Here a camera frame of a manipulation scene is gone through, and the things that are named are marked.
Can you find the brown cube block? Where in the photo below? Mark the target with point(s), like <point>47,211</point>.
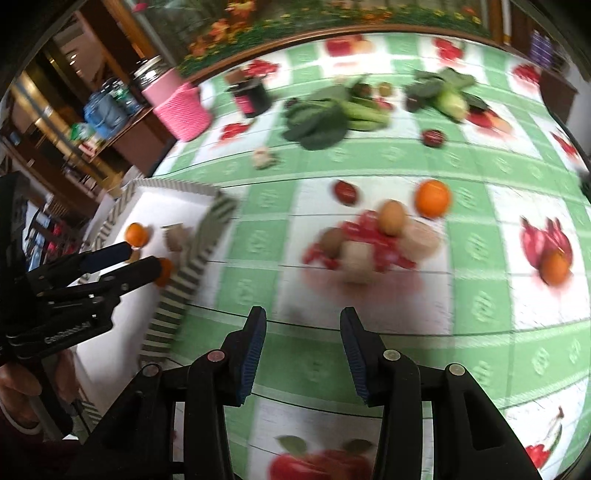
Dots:
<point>178,237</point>
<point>355,262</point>

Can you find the black jar with pink label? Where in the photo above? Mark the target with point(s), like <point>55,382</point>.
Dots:
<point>253,98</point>

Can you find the small olive green fruit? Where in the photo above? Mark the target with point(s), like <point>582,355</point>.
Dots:
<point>384,88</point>

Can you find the dark red round fruit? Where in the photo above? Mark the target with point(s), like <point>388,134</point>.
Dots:
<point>413,104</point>
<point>434,137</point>
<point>346,191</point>
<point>291,102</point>

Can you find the person's left hand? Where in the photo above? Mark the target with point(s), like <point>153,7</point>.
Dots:
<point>18,382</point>

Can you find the floral printed panel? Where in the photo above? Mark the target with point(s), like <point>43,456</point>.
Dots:
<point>323,23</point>

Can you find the green checked fruit-print tablecloth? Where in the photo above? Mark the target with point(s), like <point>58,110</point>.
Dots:
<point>323,295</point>

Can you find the purple spray can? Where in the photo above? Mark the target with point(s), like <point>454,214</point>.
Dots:
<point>538,48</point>
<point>553,51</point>

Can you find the white box with striped rim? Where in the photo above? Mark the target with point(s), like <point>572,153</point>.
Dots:
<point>152,207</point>

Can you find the glass jar with lid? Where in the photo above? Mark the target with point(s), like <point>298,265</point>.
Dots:
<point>148,69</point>

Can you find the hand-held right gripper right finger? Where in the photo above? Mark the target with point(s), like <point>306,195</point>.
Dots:
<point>358,357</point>

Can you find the green white packet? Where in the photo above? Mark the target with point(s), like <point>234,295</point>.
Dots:
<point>83,136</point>

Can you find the large green bok choy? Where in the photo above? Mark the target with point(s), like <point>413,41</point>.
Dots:
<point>316,122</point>

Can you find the orange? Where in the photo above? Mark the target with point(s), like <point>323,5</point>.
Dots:
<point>165,273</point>
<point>554,267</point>
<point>433,198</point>
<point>137,234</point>

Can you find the small green bok choy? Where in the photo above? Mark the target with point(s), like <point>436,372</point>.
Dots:
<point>445,94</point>

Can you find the pink knitted basket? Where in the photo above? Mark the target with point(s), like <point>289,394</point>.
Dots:
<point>184,113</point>

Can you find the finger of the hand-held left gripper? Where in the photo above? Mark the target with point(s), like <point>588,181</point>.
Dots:
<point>134,272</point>
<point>108,254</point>

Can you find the brown kiwi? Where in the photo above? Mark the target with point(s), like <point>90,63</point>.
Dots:
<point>333,242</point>

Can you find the beige round block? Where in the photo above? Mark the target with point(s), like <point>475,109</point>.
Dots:
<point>419,240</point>

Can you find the blue bottle pack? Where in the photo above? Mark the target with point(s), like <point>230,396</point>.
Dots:
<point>101,113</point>

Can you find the tan oval fruit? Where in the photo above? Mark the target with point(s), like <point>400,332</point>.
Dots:
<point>392,217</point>

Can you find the pack of plastic water bottles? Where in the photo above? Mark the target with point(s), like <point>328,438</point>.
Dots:
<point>121,94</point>

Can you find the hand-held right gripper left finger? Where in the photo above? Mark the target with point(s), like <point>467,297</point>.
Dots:
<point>251,355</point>

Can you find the wooden shelf unit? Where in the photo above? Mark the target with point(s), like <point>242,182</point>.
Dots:
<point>521,27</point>

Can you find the brown wooden cabinet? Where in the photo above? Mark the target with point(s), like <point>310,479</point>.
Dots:
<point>134,138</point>

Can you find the pink plastic cup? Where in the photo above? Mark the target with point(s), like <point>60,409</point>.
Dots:
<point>161,87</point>

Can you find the small beige lump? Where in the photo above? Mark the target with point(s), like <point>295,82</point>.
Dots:
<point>263,159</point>

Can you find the person's left forearm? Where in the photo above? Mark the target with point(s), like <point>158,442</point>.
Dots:
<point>21,454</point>

